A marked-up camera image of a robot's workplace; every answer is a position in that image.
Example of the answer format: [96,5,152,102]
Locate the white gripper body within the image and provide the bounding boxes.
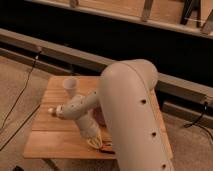
[77,115,103,149]

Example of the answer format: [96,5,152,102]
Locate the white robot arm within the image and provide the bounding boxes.
[62,59,174,171]

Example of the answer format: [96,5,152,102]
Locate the white plastic bottle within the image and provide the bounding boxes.
[48,105,63,117]

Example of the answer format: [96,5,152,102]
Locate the white paper cup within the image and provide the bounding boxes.
[62,77,78,98]

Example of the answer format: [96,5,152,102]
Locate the black cable left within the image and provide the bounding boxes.
[0,49,43,151]

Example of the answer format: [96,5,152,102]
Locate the black cable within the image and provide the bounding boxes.
[183,101,213,141]
[0,49,43,151]

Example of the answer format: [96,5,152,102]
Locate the grey metal rail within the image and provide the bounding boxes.
[0,28,213,106]

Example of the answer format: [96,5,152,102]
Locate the black cable right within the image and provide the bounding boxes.
[183,101,213,141]

